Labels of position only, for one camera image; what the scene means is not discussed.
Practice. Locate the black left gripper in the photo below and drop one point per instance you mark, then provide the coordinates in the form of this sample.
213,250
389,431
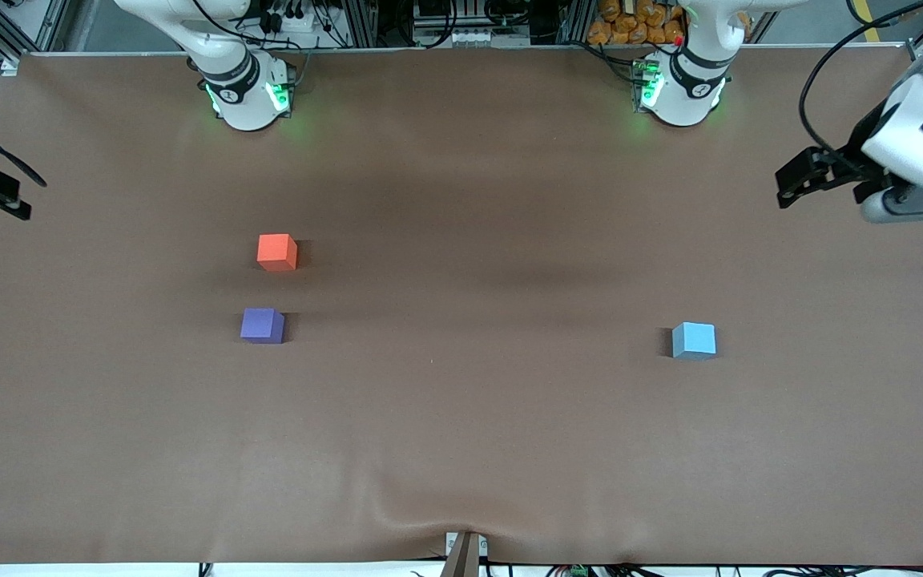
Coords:
861,147

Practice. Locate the light blue foam block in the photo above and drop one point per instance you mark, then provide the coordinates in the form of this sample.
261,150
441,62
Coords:
695,339

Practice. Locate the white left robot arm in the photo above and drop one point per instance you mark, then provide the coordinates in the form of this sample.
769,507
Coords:
682,88

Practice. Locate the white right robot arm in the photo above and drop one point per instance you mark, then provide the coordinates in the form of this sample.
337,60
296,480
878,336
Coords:
241,96

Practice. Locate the orange foam block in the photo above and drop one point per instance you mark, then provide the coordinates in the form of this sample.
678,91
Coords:
276,251

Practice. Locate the purple foam block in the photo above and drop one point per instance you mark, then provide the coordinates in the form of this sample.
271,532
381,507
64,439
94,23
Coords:
259,324

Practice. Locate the white terminal block row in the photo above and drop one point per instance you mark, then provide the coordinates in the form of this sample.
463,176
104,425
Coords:
457,37

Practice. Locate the orange snack bags pile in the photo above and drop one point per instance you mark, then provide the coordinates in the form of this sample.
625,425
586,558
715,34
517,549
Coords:
630,24

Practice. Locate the white power strip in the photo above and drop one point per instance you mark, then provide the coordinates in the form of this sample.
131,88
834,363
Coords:
293,18

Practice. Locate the brown table cover sheet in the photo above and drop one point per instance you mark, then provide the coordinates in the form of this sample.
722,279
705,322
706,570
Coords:
461,417

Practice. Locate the green plug connector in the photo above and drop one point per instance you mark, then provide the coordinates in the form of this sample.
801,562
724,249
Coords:
578,571

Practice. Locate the brown table edge clamp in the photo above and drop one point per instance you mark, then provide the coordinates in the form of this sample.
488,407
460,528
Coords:
464,557

